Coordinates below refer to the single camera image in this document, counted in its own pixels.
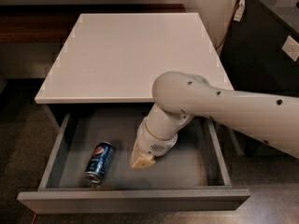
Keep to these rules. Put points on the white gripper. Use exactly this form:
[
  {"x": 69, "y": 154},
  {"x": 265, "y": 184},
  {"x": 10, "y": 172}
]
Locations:
[{"x": 154, "y": 144}]

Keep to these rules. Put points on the blue pepsi can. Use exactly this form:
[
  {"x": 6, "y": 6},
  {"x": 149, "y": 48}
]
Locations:
[{"x": 99, "y": 162}]

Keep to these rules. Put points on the grey top drawer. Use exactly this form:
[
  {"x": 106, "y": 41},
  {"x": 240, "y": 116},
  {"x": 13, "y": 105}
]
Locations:
[{"x": 192, "y": 176}]

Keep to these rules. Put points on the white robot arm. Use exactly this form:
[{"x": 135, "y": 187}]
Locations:
[{"x": 179, "y": 97}]

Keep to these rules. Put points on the grey drawer cabinet white top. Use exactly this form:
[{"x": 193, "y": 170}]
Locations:
[{"x": 114, "y": 58}]

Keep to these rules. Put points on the black side cabinet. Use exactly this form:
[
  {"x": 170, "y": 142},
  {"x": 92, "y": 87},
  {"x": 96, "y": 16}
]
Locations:
[{"x": 252, "y": 54}]

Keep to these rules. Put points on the dark wooden bench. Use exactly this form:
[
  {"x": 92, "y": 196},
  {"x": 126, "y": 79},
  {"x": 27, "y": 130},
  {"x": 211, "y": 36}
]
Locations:
[{"x": 53, "y": 23}]

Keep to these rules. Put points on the white label on cabinet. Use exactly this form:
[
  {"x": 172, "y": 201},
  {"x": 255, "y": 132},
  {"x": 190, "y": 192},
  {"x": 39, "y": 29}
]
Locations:
[{"x": 291, "y": 48}]

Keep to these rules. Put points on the white cable tag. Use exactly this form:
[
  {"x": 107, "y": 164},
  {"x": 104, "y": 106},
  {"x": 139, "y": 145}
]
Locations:
[{"x": 239, "y": 11}]

